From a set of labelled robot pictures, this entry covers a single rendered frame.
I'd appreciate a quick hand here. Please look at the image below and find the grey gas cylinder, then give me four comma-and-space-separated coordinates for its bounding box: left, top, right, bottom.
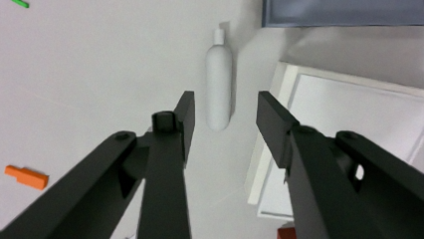
205, 30, 232, 132

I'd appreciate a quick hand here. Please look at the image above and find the white digital scale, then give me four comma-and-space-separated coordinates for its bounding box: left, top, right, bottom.
244, 61, 424, 222

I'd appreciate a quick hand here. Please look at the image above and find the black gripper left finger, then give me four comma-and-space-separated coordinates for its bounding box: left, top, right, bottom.
0, 91, 195, 239

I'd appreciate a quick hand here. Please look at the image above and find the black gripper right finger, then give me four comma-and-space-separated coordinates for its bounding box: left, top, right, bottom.
256, 91, 424, 239

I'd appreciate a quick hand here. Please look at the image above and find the red open box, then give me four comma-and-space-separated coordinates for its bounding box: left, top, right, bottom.
278, 228, 297, 239

